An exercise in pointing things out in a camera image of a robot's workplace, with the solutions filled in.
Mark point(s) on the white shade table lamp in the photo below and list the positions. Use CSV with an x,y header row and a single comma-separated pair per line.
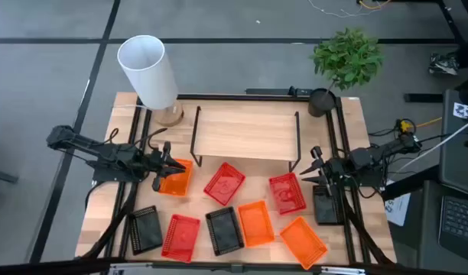
x,y
146,72

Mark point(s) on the orange plastic basket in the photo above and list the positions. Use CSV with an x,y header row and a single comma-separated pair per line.
x,y
178,185
303,242
255,223

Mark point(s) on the black plastic basket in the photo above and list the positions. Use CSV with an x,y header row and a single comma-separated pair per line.
x,y
224,231
325,208
145,229

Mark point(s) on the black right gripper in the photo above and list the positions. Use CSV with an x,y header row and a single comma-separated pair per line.
x,y
329,168

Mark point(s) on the green potted plant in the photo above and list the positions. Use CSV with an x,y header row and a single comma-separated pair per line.
x,y
346,57

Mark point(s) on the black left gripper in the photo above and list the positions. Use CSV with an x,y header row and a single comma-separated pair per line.
x,y
159,164

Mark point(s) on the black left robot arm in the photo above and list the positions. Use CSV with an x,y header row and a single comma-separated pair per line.
x,y
115,156

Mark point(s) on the black mounting bar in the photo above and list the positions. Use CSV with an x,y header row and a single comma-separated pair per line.
x,y
272,91

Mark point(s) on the white paper sheet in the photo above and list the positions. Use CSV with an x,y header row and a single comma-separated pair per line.
x,y
398,210

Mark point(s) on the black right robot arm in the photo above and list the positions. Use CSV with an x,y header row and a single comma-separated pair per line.
x,y
371,154

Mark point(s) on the black crumpled bag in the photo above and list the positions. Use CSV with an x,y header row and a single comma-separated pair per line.
x,y
444,64

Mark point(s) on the red plastic basket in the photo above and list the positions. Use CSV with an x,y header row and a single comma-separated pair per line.
x,y
224,184
180,237
287,193

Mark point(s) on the black metal rig frame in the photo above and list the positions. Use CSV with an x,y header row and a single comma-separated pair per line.
x,y
257,97

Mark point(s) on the wooden shelf black metal legs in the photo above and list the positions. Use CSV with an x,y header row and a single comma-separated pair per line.
x,y
245,133

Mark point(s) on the dark laptop keyboard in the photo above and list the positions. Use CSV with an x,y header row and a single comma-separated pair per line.
x,y
461,221

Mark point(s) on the black side table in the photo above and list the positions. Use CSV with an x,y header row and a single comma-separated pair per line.
x,y
421,237

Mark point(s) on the grey closed laptop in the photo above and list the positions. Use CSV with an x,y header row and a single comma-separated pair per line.
x,y
457,153

